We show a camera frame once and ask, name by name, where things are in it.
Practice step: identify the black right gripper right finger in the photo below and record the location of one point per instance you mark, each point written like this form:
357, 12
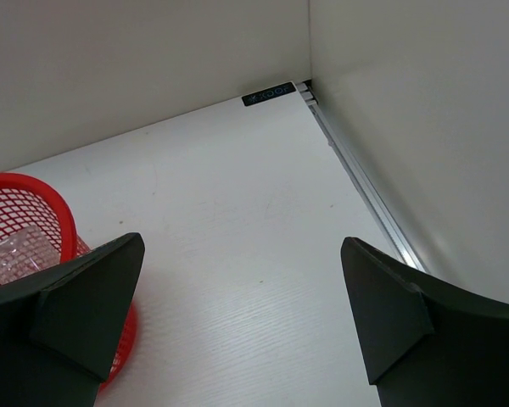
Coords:
425, 342

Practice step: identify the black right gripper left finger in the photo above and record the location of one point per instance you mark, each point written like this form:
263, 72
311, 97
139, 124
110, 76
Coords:
60, 327

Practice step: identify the blue label plastic bottle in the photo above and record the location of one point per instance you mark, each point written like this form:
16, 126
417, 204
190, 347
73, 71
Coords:
25, 253

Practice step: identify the red mesh plastic bin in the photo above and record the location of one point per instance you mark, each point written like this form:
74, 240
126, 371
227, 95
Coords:
26, 201

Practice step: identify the black logo sticker right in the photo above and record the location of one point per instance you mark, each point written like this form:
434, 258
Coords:
268, 94

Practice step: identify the aluminium table edge rail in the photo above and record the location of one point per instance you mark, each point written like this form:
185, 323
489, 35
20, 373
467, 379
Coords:
340, 142

